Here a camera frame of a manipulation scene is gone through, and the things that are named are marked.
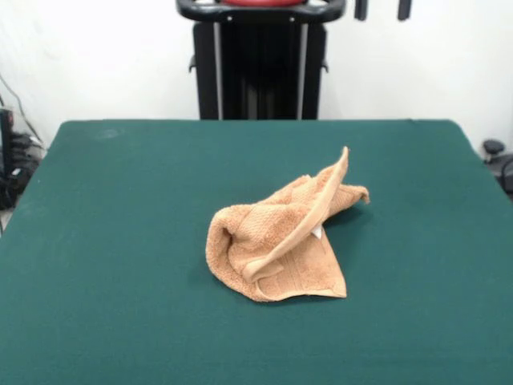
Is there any orange terry towel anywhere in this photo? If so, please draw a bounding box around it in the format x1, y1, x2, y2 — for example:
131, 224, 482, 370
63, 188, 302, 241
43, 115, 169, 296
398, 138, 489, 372
204, 145, 371, 302

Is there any black office chair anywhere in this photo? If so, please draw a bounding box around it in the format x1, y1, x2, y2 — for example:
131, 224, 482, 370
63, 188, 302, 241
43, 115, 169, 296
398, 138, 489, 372
482, 139, 513, 201

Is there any dark green table cloth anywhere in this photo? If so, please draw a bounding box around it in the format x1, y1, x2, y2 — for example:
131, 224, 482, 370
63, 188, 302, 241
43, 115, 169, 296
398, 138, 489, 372
0, 118, 513, 385

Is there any black equipment stack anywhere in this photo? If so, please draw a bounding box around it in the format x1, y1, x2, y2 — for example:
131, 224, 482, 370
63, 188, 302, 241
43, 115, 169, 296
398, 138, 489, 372
0, 106, 46, 212

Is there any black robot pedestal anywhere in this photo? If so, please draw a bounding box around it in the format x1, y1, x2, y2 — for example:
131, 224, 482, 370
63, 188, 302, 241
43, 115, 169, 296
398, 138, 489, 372
175, 0, 345, 120

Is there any grey cable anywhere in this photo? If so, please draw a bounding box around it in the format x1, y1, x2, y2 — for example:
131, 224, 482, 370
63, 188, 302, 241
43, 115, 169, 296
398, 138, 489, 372
0, 74, 42, 142

